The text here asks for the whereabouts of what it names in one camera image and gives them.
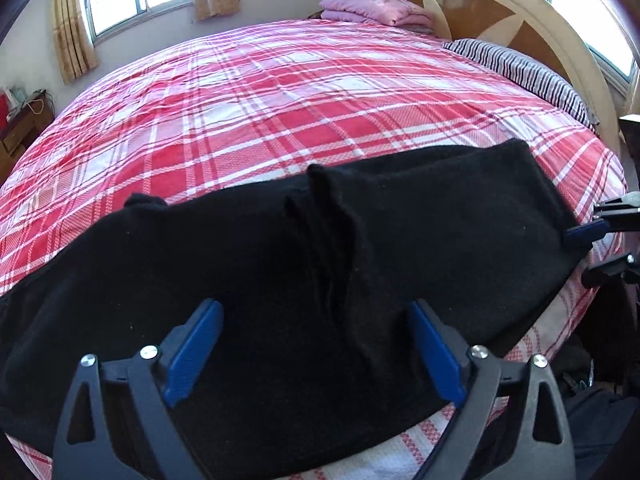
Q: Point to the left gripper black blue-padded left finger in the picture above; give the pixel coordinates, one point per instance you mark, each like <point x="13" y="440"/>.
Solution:
<point x="116" y="421"/>

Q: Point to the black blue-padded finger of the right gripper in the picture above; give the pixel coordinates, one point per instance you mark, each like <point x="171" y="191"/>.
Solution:
<point x="625" y="267"/>
<point x="619" y="215"/>

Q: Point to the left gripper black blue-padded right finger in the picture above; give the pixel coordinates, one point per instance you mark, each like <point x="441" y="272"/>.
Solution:
<point x="537" y="443"/>

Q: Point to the black pants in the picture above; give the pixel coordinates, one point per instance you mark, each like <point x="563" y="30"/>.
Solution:
<point x="315" y="273"/>

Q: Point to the striped pillow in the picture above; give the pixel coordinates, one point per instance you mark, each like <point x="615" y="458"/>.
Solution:
<point x="527" y="73"/>

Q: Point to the side window by headboard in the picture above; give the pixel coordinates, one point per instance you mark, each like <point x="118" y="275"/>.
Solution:
<point x="594" y="23"/>

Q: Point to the cream wooden headboard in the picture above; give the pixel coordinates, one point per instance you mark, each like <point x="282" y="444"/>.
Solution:
<point x="534" y="28"/>

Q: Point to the red white plaid bedsheet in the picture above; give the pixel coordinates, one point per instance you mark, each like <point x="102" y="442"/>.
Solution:
<point x="264" y="102"/>

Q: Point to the brown wooden desk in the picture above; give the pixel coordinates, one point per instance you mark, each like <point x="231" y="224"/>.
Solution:
<point x="21" y="131"/>

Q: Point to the red gift bag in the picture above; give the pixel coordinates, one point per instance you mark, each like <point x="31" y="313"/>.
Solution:
<point x="4" y="108"/>

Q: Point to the folded pink blanket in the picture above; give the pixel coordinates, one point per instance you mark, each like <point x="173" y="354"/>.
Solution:
<point x="391" y="13"/>

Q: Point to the left beige curtain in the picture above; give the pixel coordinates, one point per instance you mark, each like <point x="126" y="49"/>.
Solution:
<point x="72" y="41"/>

